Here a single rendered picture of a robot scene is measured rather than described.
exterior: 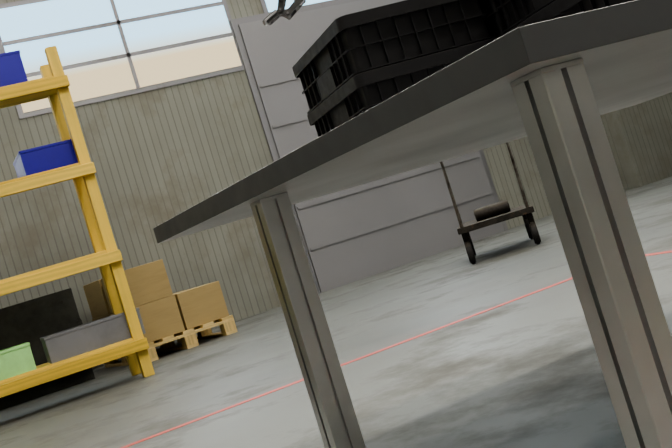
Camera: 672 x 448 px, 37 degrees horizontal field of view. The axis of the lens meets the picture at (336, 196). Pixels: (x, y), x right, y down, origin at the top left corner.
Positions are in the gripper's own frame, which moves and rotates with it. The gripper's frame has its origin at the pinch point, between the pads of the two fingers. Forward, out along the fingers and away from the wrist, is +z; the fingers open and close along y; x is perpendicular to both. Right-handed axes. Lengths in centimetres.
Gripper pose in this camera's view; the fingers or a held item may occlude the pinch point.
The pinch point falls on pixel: (251, 7)
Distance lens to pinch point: 220.0
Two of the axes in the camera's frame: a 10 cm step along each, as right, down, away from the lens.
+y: -6.8, -7.1, 2.0
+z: -7.3, 6.8, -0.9
